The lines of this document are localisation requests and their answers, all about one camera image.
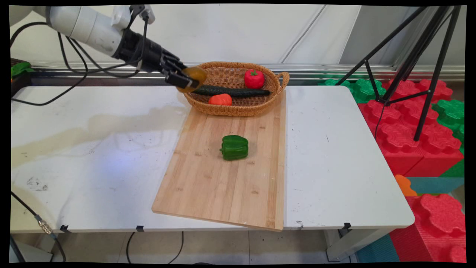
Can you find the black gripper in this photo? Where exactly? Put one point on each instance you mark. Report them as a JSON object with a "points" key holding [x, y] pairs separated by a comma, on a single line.
{"points": [[147, 54]]}

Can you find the brown yellow potato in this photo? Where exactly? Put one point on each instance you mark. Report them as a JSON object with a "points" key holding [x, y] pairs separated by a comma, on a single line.
{"points": [[198, 74]]}

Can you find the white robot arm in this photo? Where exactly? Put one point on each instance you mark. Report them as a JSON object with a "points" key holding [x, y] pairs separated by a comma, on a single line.
{"points": [[81, 28]]}

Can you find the orange red tomato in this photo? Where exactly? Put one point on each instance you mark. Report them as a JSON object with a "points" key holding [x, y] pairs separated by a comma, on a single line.
{"points": [[220, 99]]}

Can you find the dark green cucumber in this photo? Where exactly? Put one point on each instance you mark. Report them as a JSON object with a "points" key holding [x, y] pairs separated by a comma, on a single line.
{"points": [[230, 91]]}

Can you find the woven wicker basket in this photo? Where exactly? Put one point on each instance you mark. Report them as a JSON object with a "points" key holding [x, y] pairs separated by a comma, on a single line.
{"points": [[238, 108]]}

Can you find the green bell pepper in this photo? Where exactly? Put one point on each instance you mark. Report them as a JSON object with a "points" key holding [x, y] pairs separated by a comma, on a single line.
{"points": [[235, 148]]}

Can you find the wooden cutting board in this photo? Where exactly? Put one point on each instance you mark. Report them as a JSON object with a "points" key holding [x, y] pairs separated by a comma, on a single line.
{"points": [[230, 175]]}

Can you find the green toy vegetable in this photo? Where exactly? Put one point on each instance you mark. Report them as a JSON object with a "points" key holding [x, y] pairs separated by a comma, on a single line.
{"points": [[20, 69]]}

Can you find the black table clip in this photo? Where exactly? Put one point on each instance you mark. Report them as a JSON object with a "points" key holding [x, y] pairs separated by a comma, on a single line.
{"points": [[140, 228], [65, 228], [347, 225]]}

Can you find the green foam block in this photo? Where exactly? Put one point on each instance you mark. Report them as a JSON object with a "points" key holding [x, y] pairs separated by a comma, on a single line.
{"points": [[452, 111], [362, 89]]}

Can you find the large red foam block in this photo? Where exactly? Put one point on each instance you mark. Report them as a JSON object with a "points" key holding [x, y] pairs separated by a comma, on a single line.
{"points": [[405, 126]]}

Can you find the black tripod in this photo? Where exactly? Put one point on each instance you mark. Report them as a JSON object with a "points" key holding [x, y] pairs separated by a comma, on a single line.
{"points": [[416, 59]]}

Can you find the white table leg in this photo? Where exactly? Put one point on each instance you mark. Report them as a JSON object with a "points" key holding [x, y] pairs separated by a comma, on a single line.
{"points": [[349, 243]]}

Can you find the orange foam piece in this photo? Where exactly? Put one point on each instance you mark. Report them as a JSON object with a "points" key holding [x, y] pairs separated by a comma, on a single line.
{"points": [[404, 185]]}

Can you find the teal foam mat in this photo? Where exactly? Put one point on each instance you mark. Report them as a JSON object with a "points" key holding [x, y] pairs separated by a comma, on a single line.
{"points": [[435, 185]]}

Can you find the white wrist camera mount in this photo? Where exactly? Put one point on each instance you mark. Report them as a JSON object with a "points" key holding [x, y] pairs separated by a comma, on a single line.
{"points": [[121, 16]]}

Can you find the metal wall rail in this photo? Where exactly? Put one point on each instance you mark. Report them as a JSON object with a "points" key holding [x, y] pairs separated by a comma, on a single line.
{"points": [[316, 70]]}

